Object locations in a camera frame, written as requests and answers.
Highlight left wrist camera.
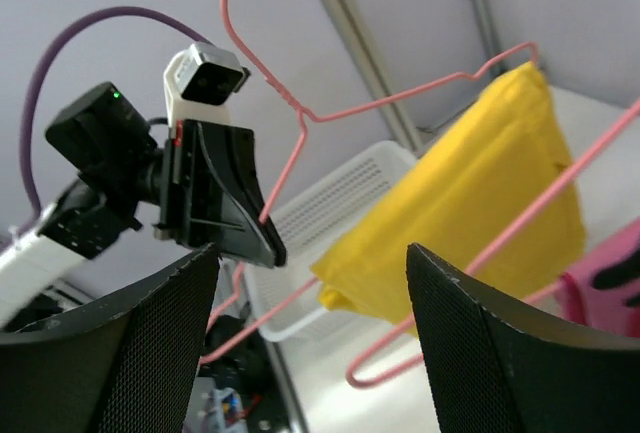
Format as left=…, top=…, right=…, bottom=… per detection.
left=163, top=42, right=251, bottom=131

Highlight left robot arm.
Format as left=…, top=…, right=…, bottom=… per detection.
left=1, top=82, right=287, bottom=323

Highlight pink patterned trousers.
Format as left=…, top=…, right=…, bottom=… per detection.
left=555, top=220, right=639, bottom=338

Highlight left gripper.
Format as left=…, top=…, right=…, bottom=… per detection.
left=156, top=120, right=286, bottom=268

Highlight yellow trousers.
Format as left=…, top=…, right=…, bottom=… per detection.
left=311, top=62, right=573, bottom=324

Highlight pink wire hanger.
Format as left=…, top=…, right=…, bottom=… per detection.
left=198, top=0, right=541, bottom=367

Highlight white plastic basket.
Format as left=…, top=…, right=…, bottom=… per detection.
left=244, top=140, right=417, bottom=342

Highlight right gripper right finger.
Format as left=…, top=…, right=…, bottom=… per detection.
left=406, top=243, right=639, bottom=432

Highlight left aluminium frame post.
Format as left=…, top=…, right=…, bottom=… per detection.
left=294, top=0, right=506, bottom=154

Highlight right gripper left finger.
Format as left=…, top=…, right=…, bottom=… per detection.
left=1, top=244, right=219, bottom=432

